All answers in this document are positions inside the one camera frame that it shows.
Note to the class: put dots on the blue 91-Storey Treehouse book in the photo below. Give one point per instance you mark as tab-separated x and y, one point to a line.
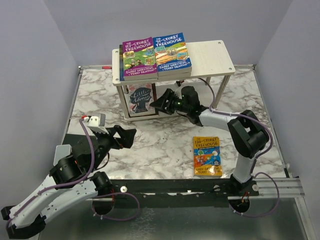
171	55

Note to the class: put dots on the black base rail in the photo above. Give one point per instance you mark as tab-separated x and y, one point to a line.
177	193

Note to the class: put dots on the floral pink notebook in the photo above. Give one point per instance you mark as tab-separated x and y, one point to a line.
139	98

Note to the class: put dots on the black hardcover book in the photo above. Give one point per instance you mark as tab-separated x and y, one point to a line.
154	97

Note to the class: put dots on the blue Animal Farm book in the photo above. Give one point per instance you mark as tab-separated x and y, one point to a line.
121	63

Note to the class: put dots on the grey rectangular box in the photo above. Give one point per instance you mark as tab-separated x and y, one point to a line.
61	151

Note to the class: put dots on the yellow 130-Storey Treehouse book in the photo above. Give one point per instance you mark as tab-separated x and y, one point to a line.
206	156

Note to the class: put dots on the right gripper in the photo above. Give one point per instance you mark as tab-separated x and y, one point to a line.
161	104

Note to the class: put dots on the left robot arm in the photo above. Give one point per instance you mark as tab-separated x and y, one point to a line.
73	179

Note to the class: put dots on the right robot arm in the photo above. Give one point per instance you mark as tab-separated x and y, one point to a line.
250	137

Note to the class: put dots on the purple 117-Storey Treehouse book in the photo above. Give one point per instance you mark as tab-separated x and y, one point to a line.
139	61

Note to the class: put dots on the white two-tier shelf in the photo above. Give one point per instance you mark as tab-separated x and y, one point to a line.
209	59

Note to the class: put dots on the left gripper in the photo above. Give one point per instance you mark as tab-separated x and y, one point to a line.
127	136

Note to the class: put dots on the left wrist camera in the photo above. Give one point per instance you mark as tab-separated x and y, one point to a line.
96	123

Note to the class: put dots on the red marker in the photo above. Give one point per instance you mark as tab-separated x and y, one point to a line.
107	67

